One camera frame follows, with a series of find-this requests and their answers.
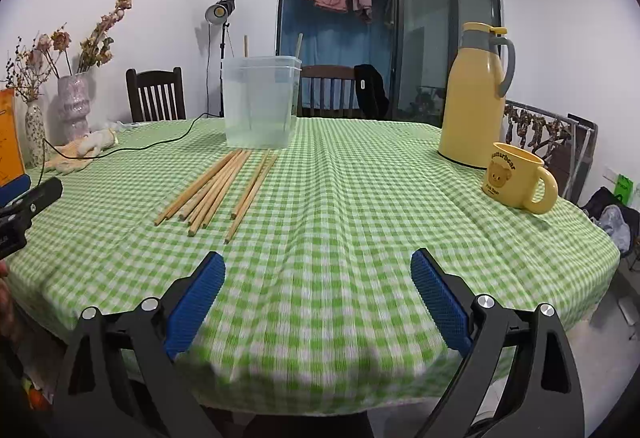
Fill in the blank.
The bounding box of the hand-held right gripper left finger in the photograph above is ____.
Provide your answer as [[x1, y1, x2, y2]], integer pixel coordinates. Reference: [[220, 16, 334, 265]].
[[52, 251, 227, 438]]

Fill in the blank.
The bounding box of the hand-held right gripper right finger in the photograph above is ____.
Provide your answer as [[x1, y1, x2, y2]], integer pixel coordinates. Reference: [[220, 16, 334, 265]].
[[410, 248, 586, 438]]

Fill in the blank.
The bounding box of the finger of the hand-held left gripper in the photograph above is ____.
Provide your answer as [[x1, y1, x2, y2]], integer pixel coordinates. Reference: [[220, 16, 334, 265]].
[[0, 177, 64, 220]]

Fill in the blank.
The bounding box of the pile of wooden chopsticks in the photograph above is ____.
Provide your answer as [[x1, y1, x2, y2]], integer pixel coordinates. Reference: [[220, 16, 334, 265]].
[[153, 148, 279, 244]]

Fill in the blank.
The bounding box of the translucent plastic container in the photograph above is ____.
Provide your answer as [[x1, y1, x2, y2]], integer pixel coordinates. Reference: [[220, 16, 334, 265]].
[[221, 54, 303, 150]]

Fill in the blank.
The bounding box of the yellowish work glove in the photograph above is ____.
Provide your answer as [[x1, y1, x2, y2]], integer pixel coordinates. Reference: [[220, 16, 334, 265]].
[[45, 138, 101, 175]]

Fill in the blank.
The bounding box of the small floral vase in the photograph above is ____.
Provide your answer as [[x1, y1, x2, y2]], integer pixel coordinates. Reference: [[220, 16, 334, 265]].
[[24, 101, 47, 169]]

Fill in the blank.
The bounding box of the orange book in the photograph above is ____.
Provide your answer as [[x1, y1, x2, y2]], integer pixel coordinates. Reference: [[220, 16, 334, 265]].
[[0, 87, 26, 189]]

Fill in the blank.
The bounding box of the white work glove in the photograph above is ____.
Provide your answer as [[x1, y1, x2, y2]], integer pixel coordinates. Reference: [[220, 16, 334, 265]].
[[80, 128, 118, 154]]

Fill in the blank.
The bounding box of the pink speckled vase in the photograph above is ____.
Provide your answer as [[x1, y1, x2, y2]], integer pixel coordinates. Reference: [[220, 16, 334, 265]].
[[56, 72, 92, 141]]

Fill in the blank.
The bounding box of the dried twig bouquet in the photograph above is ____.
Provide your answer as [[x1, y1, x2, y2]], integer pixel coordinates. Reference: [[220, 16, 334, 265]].
[[4, 36, 56, 103]]

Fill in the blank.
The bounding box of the green checked tablecloth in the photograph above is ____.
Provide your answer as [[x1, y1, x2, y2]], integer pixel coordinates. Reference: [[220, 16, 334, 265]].
[[0, 115, 621, 419]]

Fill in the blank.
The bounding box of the yellow bear mug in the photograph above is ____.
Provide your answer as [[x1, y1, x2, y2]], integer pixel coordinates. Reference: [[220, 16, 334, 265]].
[[481, 141, 559, 215]]

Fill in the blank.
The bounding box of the dark wooden slatted chair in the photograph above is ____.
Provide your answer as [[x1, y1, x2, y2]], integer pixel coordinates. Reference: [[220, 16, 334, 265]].
[[125, 67, 187, 123]]

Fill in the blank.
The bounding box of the small orange object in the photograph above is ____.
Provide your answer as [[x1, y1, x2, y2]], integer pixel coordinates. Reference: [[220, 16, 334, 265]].
[[27, 385, 51, 411]]

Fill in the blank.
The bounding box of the dried rose bouquet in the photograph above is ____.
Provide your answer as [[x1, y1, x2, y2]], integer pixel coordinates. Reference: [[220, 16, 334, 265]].
[[32, 0, 133, 78]]

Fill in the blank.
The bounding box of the black bag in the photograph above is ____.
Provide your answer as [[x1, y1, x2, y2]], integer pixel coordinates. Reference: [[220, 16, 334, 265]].
[[580, 187, 640, 229]]

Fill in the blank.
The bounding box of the grey crumpled cloth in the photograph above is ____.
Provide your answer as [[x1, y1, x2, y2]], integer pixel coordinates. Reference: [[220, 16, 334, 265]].
[[595, 205, 633, 259]]

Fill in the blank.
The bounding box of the yellow thermos jug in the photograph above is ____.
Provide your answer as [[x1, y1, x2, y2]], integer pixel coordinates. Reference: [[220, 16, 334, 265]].
[[437, 22, 516, 169]]

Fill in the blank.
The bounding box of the metal folding rack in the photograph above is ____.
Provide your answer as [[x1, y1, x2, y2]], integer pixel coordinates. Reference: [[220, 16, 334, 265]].
[[504, 101, 598, 204]]

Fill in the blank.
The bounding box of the black jacket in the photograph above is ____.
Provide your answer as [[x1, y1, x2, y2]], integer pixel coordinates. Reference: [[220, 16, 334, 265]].
[[353, 64, 390, 120]]

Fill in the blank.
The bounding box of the dark wooden chair with jacket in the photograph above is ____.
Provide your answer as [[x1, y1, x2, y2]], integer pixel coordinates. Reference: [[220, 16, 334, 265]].
[[297, 65, 366, 119]]

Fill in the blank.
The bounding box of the studio lamp on tripod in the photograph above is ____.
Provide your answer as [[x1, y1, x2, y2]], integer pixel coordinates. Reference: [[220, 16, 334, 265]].
[[204, 0, 237, 117]]

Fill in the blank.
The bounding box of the dark framed sliding glass door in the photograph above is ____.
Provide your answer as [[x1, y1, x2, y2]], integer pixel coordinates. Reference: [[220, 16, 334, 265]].
[[276, 0, 502, 124]]

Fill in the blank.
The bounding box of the blue curtain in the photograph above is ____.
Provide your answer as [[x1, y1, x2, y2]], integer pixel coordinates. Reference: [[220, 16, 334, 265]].
[[280, 0, 398, 116]]

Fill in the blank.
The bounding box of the black cable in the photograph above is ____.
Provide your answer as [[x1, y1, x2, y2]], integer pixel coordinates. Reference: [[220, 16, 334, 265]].
[[41, 112, 223, 179]]

